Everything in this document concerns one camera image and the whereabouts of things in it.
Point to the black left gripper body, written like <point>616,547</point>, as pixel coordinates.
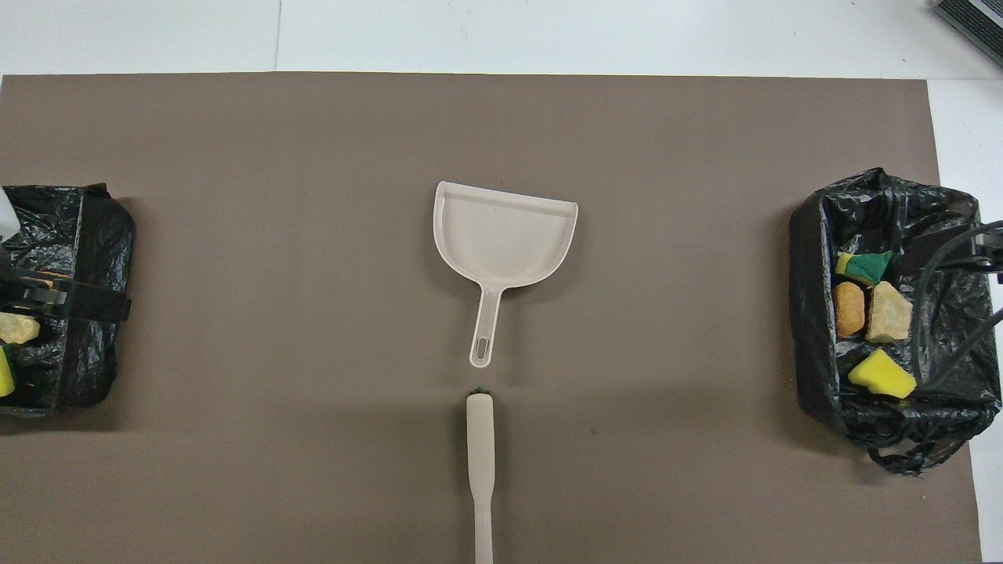
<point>31,294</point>

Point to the beige plastic dustpan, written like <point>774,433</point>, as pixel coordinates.
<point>505,235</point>

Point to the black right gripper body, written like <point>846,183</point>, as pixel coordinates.
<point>989,249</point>

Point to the bin with black bag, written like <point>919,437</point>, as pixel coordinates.
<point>811,313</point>
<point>94,235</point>

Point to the orange-brown oval bread lump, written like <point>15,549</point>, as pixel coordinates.
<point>849,309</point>

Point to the brown table mat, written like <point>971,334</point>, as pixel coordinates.
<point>313,157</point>

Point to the pale beige bread chunk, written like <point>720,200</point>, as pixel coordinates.
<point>889,313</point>

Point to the yellow wedge sponge piece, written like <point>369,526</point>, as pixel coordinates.
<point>881,374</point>

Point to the beige brush with black bristles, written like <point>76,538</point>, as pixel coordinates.
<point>480,439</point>

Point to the green and yellow sponge piece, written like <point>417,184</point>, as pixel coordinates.
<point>866,269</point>

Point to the yellow L-shaped sponge piece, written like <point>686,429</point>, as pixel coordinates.
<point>5,372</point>

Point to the dark grey ribbed device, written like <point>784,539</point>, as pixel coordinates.
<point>975,19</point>

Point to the pale yellow bread chunk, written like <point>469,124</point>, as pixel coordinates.
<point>17,327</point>

